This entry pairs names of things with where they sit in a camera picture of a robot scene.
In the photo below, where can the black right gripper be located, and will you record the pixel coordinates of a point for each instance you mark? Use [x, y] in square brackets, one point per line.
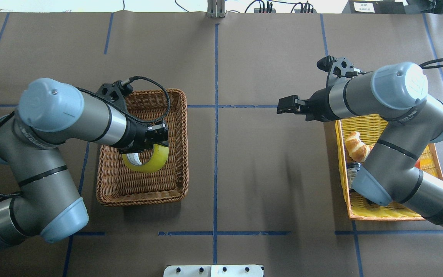
[318, 105]

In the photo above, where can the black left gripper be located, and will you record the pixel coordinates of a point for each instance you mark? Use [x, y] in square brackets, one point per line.
[135, 135]

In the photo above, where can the yellow packing tape roll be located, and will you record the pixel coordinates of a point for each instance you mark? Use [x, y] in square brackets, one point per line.
[155, 162]

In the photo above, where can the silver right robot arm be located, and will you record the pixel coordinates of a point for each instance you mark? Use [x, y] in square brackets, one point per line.
[398, 94]

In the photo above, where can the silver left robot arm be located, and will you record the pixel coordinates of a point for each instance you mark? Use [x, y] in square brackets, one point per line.
[48, 114]

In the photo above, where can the brown wicker basket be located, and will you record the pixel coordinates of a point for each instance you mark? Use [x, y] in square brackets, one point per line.
[117, 185]

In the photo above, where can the toy croissant bread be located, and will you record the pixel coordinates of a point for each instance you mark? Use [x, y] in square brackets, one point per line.
[357, 150]

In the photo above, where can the black orange power adapter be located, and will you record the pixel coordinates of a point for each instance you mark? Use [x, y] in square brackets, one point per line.
[264, 6]

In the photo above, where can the black box with label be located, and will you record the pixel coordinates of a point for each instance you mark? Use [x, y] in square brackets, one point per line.
[373, 7]

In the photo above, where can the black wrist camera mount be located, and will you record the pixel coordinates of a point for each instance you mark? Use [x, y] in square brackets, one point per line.
[338, 70]

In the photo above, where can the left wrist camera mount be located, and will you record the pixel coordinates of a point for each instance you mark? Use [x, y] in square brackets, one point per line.
[116, 93]

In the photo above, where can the aluminium frame post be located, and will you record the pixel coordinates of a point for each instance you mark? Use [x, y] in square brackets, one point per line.
[216, 9]

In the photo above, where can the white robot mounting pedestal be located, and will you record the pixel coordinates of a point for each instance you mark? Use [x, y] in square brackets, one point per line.
[233, 270]

